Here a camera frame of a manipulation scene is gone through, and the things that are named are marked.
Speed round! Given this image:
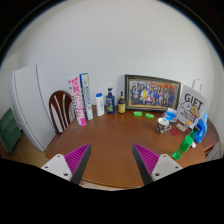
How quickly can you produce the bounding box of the patterned ceramic mug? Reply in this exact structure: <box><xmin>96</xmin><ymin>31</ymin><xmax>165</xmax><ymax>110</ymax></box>
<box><xmin>156</xmin><ymin>117</ymin><xmax>171</xmax><ymax>134</ymax></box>

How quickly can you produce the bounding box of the white refrigerator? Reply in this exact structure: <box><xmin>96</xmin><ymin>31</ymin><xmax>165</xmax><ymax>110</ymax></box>
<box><xmin>10</xmin><ymin>65</ymin><xmax>55</xmax><ymax>152</ymax></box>

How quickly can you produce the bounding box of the right green small packet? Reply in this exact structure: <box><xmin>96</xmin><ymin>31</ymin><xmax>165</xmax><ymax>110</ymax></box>
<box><xmin>145</xmin><ymin>113</ymin><xmax>154</xmax><ymax>119</ymax></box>

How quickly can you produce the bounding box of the framed group photo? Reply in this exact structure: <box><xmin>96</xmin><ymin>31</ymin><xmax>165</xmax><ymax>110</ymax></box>
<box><xmin>125</xmin><ymin>74</ymin><xmax>181</xmax><ymax>111</ymax></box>

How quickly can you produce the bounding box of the white plastic bottle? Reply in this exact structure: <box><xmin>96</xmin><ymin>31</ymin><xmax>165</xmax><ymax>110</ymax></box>
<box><xmin>96</xmin><ymin>93</ymin><xmax>105</xmax><ymax>116</ymax></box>

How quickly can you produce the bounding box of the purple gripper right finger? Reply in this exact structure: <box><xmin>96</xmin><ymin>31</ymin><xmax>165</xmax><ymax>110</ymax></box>
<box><xmin>132</xmin><ymin>143</ymin><xmax>182</xmax><ymax>185</ymax></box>

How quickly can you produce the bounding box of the white gift paper bag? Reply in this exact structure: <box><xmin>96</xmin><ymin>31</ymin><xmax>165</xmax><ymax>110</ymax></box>
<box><xmin>177</xmin><ymin>79</ymin><xmax>207</xmax><ymax>128</ymax></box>

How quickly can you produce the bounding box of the dark wooden chair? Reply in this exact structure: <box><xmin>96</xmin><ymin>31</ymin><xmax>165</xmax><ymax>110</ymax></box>
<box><xmin>48</xmin><ymin>90</ymin><xmax>73</xmax><ymax>134</ymax></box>

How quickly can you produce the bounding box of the green crate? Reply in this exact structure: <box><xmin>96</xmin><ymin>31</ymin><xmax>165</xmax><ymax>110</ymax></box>
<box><xmin>0</xmin><ymin>109</ymin><xmax>22</xmax><ymax>153</ymax></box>

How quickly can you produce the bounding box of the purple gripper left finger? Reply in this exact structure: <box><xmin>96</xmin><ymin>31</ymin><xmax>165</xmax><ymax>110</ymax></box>
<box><xmin>42</xmin><ymin>144</ymin><xmax>91</xmax><ymax>185</ymax></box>

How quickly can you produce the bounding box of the pink white tall box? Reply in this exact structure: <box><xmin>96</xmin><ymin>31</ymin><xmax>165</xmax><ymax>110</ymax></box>
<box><xmin>68</xmin><ymin>77</ymin><xmax>86</xmax><ymax>126</ymax></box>

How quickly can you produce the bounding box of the blue white tall box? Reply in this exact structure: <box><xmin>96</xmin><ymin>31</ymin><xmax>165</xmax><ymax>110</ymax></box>
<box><xmin>79</xmin><ymin>73</ymin><xmax>93</xmax><ymax>120</ymax></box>

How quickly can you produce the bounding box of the blue white tissue pack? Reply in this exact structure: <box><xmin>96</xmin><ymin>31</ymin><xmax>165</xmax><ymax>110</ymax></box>
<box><xmin>165</xmin><ymin>108</ymin><xmax>177</xmax><ymax>123</ymax></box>

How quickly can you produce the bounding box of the green spray bottle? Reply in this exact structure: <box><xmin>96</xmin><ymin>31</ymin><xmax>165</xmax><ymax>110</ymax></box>
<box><xmin>172</xmin><ymin>126</ymin><xmax>199</xmax><ymax>160</ymax></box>

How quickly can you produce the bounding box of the dark blue pump bottle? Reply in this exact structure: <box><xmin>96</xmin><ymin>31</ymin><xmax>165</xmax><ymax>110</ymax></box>
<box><xmin>106</xmin><ymin>88</ymin><xmax>115</xmax><ymax>114</ymax></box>

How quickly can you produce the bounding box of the left green small packet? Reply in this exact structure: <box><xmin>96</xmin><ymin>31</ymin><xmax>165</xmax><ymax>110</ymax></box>
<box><xmin>133</xmin><ymin>111</ymin><xmax>143</xmax><ymax>117</ymax></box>

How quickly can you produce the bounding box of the small beige box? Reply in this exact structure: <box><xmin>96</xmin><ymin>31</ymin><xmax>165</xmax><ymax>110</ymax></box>
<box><xmin>176</xmin><ymin>124</ymin><xmax>187</xmax><ymax>132</ymax></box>

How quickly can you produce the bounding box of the green small packet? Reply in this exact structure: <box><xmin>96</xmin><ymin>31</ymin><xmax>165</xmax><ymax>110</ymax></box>
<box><xmin>133</xmin><ymin>111</ymin><xmax>143</xmax><ymax>117</ymax></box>
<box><xmin>145</xmin><ymin>113</ymin><xmax>154</xmax><ymax>119</ymax></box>

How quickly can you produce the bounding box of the brown yellow-label bottle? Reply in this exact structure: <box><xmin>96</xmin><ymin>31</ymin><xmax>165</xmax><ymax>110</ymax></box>
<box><xmin>118</xmin><ymin>91</ymin><xmax>126</xmax><ymax>114</ymax></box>

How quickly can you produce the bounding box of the red round coaster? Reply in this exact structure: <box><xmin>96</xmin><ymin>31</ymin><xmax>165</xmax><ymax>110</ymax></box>
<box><xmin>170</xmin><ymin>128</ymin><xmax>180</xmax><ymax>136</ymax></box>

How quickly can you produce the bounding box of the blue detergent bottle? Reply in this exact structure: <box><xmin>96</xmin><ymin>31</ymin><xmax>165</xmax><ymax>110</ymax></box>
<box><xmin>194</xmin><ymin>113</ymin><xmax>208</xmax><ymax>143</ymax></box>

